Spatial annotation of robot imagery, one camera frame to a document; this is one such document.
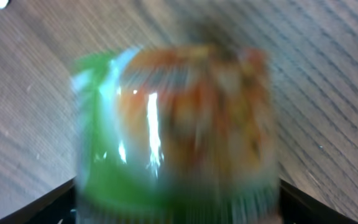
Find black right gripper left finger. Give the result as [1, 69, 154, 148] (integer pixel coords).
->
[0, 179, 76, 224]

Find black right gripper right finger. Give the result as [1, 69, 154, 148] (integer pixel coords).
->
[279, 180, 358, 224]

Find cup noodles container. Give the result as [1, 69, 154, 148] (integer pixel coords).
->
[71, 45, 283, 223]

